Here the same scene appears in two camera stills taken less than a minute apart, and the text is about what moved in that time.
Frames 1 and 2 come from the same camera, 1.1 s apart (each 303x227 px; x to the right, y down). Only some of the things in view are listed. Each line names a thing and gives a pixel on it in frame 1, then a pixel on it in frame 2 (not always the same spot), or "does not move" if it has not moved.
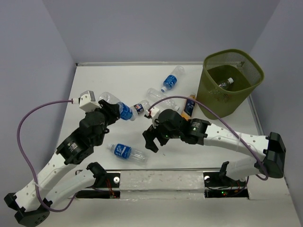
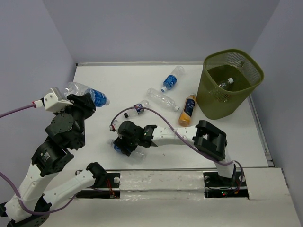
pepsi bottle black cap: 140,108 does not move
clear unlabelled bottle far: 156,95 does not move
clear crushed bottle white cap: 225,84 does not move
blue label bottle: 126,112 → 99,99
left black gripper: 111,110 → 84,102
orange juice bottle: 187,113 does not move
